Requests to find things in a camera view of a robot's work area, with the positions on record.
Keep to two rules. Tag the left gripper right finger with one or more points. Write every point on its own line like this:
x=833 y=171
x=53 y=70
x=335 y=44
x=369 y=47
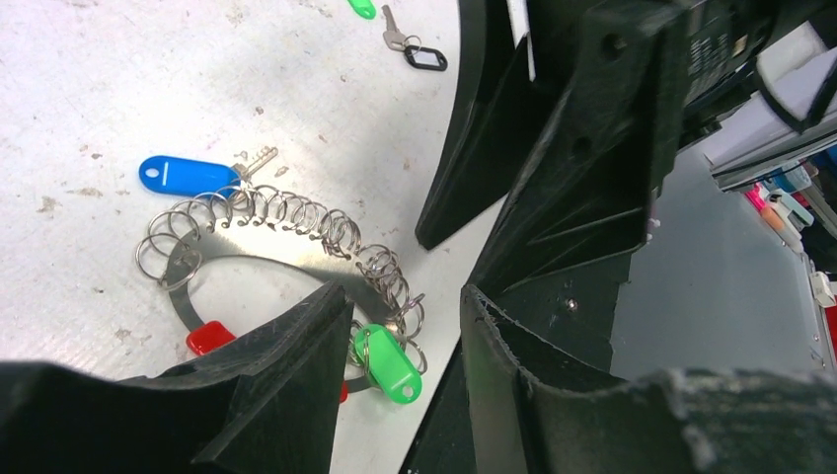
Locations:
x=702 y=421

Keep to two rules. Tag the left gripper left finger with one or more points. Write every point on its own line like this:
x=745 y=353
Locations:
x=266 y=402

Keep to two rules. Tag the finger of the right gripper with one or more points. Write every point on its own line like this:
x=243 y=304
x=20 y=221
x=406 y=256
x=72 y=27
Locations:
x=490 y=122

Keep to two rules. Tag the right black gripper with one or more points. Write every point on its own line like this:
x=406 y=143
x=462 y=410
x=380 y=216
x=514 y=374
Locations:
x=636 y=79

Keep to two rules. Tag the green key tag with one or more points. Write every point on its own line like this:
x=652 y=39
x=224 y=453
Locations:
x=387 y=364

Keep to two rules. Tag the large keyring with red sleeve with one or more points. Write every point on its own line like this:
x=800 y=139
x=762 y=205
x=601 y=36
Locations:
x=295 y=232

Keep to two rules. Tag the black key tag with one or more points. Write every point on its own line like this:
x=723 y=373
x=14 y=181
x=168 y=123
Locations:
x=425 y=58

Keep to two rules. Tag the silver key with black tag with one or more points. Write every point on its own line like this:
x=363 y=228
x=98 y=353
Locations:
x=393 y=37

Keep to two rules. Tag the green capped key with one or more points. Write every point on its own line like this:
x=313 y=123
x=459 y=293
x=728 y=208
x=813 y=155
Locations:
x=365 y=9

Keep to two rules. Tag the silver key on blue tag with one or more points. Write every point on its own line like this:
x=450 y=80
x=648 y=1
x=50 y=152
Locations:
x=247 y=165

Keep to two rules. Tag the blue key tag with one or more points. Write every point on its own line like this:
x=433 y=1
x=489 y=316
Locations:
x=184 y=177

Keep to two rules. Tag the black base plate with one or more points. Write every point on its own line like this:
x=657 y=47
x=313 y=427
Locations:
x=519 y=352

